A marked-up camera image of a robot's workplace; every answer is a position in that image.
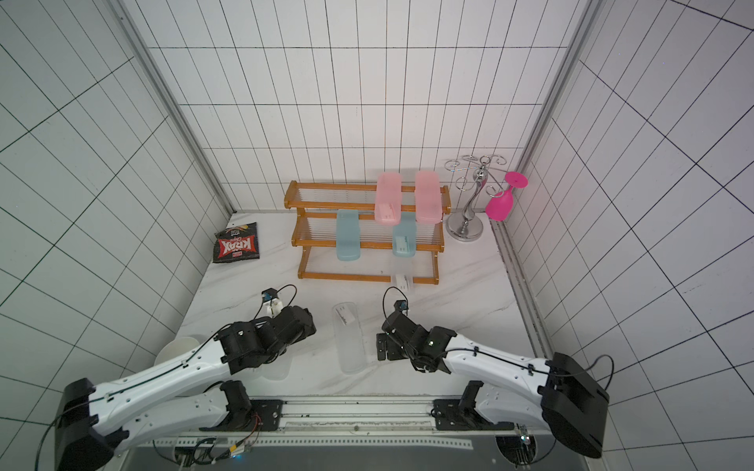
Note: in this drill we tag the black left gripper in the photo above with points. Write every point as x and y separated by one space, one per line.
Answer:
307 333

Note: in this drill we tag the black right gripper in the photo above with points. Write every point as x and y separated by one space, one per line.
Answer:
392 329

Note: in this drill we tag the clear pencil case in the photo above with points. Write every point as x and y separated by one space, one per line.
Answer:
349 338
402 273
278 369

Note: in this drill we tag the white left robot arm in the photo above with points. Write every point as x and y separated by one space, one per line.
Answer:
195 390

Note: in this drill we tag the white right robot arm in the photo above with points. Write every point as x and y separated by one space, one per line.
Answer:
506 393

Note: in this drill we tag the wooden three-tier shelf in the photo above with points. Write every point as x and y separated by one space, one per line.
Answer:
316 207

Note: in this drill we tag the black red snack bag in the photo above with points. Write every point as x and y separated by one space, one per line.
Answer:
237 243

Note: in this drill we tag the chrome glass holder stand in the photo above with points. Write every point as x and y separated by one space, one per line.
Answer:
474 176

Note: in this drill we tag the pink plastic wine glass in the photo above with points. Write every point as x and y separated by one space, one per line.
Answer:
501 204

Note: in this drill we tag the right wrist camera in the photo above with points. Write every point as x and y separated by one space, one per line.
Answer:
401 306

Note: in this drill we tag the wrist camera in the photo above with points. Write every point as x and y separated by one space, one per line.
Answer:
401 306
271 305

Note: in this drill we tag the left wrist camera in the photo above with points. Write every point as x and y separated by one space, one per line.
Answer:
271 305

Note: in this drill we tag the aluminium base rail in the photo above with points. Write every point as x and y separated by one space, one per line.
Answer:
350 421

